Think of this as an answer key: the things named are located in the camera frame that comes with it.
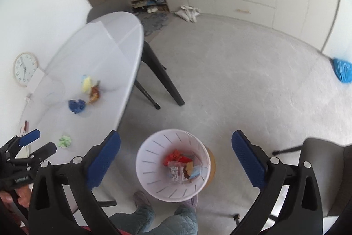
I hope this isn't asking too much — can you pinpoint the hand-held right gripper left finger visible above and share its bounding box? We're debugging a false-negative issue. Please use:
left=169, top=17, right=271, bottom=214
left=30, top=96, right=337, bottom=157
left=28, top=130, right=121, bottom=235

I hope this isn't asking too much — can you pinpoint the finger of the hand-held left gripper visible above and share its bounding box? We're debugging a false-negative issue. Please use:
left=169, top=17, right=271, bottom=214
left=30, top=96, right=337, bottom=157
left=10, top=142, right=57, bottom=167
left=5, top=129, right=41, bottom=160

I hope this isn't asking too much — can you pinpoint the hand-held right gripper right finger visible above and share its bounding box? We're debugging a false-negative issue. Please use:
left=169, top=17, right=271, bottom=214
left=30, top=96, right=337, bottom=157
left=231, top=130, right=323, bottom=235

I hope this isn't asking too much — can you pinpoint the white slotted waste bin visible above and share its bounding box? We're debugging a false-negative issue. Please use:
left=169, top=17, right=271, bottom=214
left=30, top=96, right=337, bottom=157
left=136, top=129, right=211, bottom=202

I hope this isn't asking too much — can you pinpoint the blue printed carton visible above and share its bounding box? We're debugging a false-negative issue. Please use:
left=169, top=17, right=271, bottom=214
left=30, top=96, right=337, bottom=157
left=190, top=165, right=204, bottom=179

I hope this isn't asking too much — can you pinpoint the red and brown paper bag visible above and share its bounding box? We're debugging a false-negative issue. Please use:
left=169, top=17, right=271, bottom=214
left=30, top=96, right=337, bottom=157
left=179, top=156, right=195, bottom=179

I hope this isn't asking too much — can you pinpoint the red wrapper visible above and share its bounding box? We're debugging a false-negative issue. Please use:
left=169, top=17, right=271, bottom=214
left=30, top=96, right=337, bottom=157
left=164, top=150, right=183, bottom=167

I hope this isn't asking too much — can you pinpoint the black and white wrapper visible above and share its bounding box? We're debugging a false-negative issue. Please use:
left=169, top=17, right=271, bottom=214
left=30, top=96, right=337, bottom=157
left=168, top=166, right=184, bottom=184

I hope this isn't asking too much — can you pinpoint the person's left hand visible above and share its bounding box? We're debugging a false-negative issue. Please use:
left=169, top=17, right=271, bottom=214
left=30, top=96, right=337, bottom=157
left=0, top=188, right=31, bottom=208

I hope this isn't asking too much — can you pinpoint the green crumpled paper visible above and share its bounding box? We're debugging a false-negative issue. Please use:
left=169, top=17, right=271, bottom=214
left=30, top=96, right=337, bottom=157
left=59, top=135, right=72, bottom=148

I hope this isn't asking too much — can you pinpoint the round wooden stool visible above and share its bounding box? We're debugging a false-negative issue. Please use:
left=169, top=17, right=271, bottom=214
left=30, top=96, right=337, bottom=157
left=205, top=145, right=217, bottom=186

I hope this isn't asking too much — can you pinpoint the black table leg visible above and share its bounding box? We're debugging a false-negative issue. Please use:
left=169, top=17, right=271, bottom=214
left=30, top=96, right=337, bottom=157
left=95, top=199, right=117, bottom=208
left=141, top=41, right=185, bottom=107

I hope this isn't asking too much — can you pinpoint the purple slipper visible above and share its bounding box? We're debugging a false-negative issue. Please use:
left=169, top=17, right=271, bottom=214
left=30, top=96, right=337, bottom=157
left=133, top=190, right=152, bottom=208
left=181, top=194, right=198, bottom=209

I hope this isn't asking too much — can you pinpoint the blue crumpled wrapper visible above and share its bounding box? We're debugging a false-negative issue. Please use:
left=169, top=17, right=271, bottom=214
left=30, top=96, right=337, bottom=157
left=68, top=99, right=86, bottom=114

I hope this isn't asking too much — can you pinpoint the white blank card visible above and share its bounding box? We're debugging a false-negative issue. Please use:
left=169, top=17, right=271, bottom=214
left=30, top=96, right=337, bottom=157
left=27, top=70, right=46, bottom=95

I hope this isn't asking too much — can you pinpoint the person's left leg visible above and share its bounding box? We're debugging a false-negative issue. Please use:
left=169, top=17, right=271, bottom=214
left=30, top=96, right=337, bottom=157
left=110, top=206, right=156, bottom=235

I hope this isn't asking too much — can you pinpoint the person's leg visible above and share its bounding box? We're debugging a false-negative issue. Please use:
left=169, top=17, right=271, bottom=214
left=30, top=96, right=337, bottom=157
left=148, top=205, right=198, bottom=235
left=110, top=206, right=156, bottom=235

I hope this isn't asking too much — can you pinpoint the brown snack wrapper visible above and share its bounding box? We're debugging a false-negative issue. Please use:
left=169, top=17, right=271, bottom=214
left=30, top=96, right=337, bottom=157
left=88, top=81, right=101, bottom=105

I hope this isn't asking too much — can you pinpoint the yellow and silver wrapper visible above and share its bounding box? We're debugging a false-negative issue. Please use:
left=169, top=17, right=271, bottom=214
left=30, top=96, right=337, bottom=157
left=82, top=75, right=92, bottom=93

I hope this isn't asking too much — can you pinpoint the person's right leg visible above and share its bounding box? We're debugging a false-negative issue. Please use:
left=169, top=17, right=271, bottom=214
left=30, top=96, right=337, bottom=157
left=148, top=205, right=198, bottom=235

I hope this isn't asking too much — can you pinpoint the blue plastic bag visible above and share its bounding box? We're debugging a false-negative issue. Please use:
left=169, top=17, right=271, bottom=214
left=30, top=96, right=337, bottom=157
left=331, top=58, right=352, bottom=84

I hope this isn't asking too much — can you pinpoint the blue patterned rug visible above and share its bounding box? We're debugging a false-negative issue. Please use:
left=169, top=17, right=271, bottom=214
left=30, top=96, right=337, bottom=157
left=135, top=11, right=172, bottom=37

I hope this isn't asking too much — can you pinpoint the white cloth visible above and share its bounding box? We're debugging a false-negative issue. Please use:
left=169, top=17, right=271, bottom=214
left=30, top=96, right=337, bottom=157
left=174, top=5, right=201, bottom=23

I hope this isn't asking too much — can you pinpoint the row of shoes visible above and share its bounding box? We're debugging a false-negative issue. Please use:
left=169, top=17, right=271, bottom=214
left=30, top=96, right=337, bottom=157
left=131, top=0, right=167, bottom=14

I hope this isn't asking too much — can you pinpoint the white round wall clock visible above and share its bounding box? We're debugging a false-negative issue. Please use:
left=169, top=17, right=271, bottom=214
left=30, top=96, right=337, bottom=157
left=13, top=52, right=39, bottom=87

